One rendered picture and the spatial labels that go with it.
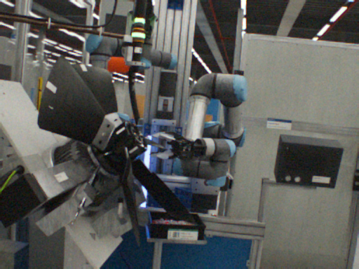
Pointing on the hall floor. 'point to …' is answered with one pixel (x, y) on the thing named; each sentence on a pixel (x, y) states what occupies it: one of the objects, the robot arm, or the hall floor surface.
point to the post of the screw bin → (157, 255)
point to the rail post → (256, 254)
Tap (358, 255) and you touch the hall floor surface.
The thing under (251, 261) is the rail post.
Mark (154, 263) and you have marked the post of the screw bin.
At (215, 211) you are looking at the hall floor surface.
